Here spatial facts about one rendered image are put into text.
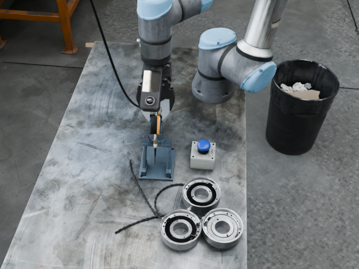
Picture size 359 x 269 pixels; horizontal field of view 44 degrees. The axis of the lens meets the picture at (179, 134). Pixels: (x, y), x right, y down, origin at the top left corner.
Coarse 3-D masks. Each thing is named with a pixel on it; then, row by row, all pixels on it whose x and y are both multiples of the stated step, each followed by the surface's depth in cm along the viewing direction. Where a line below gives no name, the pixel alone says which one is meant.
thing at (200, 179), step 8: (200, 176) 125; (184, 184) 123; (216, 184) 123; (184, 192) 123; (192, 192) 123; (200, 192) 125; (208, 192) 123; (216, 192) 123; (184, 200) 120; (200, 200) 121; (208, 200) 121; (216, 200) 119; (192, 208) 119; (200, 208) 118; (208, 208) 119
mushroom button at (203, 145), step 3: (198, 141) 130; (201, 141) 130; (204, 141) 130; (207, 141) 130; (198, 144) 129; (201, 144) 129; (204, 144) 129; (207, 144) 129; (198, 147) 129; (201, 147) 129; (204, 147) 129; (207, 147) 129; (201, 150) 129; (204, 150) 129; (207, 150) 129
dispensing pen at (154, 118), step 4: (156, 112) 117; (152, 116) 116; (156, 116) 116; (152, 120) 116; (156, 120) 116; (152, 124) 116; (156, 124) 116; (152, 128) 116; (156, 128) 116; (152, 132) 117; (156, 132) 117; (156, 136) 118; (156, 140) 119; (156, 144) 119; (156, 148) 119
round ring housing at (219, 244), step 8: (216, 208) 118; (224, 208) 118; (208, 216) 117; (232, 216) 117; (216, 224) 117; (224, 224) 117; (232, 224) 116; (240, 224) 116; (216, 232) 114; (232, 232) 114; (240, 232) 114; (208, 240) 112; (216, 240) 111; (232, 240) 111; (224, 248) 114
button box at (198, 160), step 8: (192, 144) 133; (192, 152) 131; (200, 152) 131; (208, 152) 131; (192, 160) 130; (200, 160) 130; (208, 160) 129; (192, 168) 132; (200, 168) 132; (208, 168) 132
